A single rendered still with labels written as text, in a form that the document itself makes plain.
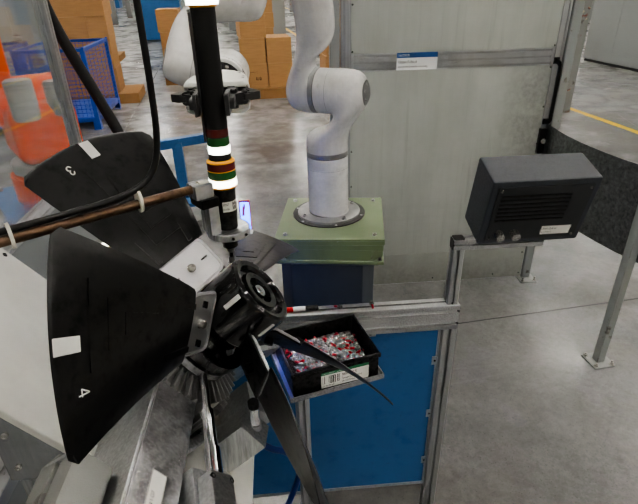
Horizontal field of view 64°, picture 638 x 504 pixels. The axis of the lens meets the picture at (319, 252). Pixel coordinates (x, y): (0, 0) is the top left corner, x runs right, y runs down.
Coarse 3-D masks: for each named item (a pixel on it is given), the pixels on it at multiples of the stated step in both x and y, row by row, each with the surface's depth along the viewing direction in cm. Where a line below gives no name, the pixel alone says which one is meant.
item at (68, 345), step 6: (72, 336) 49; (78, 336) 49; (54, 342) 47; (60, 342) 47; (66, 342) 48; (72, 342) 49; (78, 342) 49; (54, 348) 47; (60, 348) 47; (66, 348) 48; (72, 348) 49; (78, 348) 49; (54, 354) 47; (60, 354) 47; (66, 354) 48
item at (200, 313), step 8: (200, 296) 70; (208, 296) 72; (200, 304) 70; (208, 304) 72; (200, 312) 71; (208, 312) 73; (208, 320) 73; (192, 328) 70; (200, 328) 72; (208, 328) 74; (192, 336) 70; (200, 336) 72; (208, 336) 74; (192, 344) 70; (192, 352) 71
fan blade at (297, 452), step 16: (272, 368) 71; (272, 384) 71; (272, 400) 73; (272, 416) 75; (288, 416) 67; (288, 432) 70; (288, 448) 73; (304, 448) 60; (304, 464) 67; (304, 480) 72; (320, 496) 56
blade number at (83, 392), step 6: (78, 384) 49; (84, 384) 50; (90, 384) 50; (78, 390) 49; (84, 390) 50; (90, 390) 50; (78, 396) 49; (84, 396) 50; (90, 396) 50; (78, 402) 49
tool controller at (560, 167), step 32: (480, 160) 122; (512, 160) 122; (544, 160) 122; (576, 160) 122; (480, 192) 123; (512, 192) 117; (544, 192) 118; (576, 192) 119; (480, 224) 125; (512, 224) 124; (544, 224) 125; (576, 224) 126
